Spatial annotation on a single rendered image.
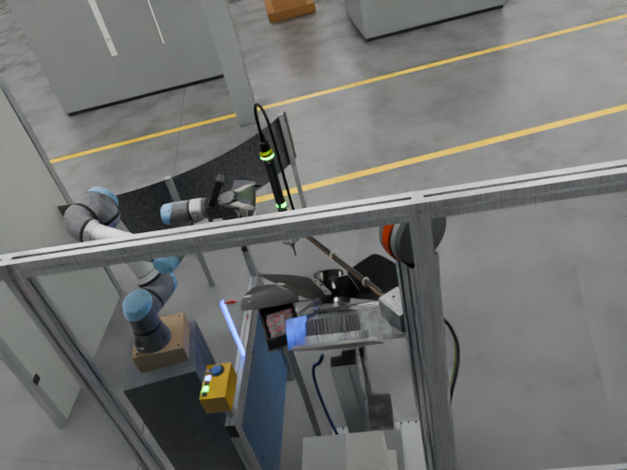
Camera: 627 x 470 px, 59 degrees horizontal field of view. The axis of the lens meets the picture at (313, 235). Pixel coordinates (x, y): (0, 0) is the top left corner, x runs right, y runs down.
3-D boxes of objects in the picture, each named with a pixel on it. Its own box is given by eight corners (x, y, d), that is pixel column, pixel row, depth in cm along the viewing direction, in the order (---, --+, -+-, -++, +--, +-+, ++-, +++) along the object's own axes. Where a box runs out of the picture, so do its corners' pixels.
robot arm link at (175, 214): (171, 218, 202) (162, 200, 198) (199, 214, 201) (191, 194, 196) (165, 231, 196) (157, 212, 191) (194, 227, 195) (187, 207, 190)
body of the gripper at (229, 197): (243, 208, 199) (211, 213, 200) (236, 188, 194) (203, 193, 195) (240, 220, 193) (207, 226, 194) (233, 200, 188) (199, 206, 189)
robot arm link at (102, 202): (147, 312, 229) (62, 208, 204) (166, 288, 240) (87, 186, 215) (168, 310, 223) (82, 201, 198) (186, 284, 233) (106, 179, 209)
